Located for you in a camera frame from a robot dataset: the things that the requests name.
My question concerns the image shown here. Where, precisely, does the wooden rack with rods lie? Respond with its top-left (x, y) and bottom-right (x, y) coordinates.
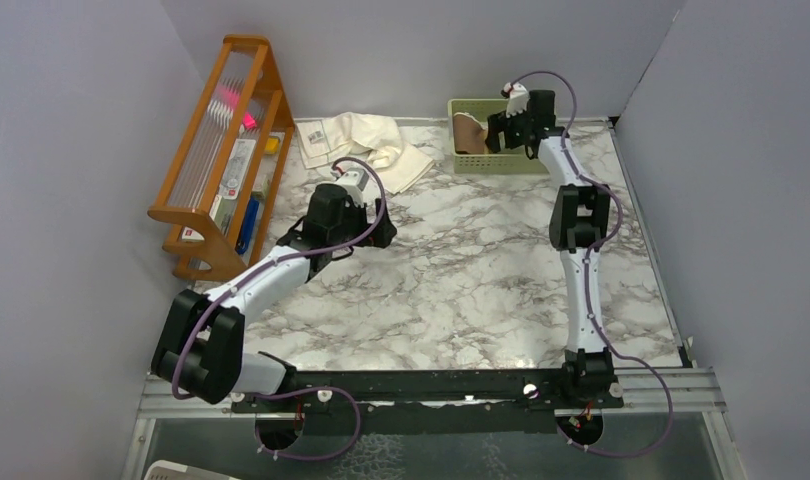
top-left (148, 34), bottom-right (295, 281)

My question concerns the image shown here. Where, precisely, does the blue item in rack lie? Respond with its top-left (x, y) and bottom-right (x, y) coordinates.
top-left (235, 196), bottom-right (260, 255)

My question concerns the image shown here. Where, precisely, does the yellow brown bear towel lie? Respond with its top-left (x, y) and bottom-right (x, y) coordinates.
top-left (451, 112), bottom-right (490, 155)

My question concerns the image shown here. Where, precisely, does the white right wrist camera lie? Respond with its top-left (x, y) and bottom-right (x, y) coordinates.
top-left (501, 82), bottom-right (530, 118)

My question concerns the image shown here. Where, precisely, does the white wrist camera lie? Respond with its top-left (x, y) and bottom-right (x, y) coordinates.
top-left (334, 168), bottom-right (370, 207)
top-left (501, 82), bottom-right (530, 118)

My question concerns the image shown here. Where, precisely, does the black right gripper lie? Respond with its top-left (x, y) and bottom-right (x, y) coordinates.
top-left (482, 103), bottom-right (530, 154)

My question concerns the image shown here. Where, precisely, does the white tray corner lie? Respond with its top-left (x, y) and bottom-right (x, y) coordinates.
top-left (143, 460), bottom-right (237, 480)

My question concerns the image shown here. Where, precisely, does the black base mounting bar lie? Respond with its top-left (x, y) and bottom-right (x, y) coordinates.
top-left (231, 368), bottom-right (624, 435)

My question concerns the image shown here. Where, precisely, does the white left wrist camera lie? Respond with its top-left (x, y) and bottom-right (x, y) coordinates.
top-left (334, 168), bottom-right (370, 207)

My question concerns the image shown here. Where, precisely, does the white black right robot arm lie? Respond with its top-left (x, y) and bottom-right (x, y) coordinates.
top-left (485, 83), bottom-right (614, 407)

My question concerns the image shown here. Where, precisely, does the cream white towel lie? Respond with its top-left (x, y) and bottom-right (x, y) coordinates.
top-left (297, 112), bottom-right (434, 195)

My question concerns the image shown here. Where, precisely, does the green perforated plastic basket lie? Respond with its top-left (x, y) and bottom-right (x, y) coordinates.
top-left (447, 99), bottom-right (548, 175)

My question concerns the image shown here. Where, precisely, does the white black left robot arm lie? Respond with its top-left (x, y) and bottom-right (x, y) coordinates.
top-left (150, 183), bottom-right (397, 411)

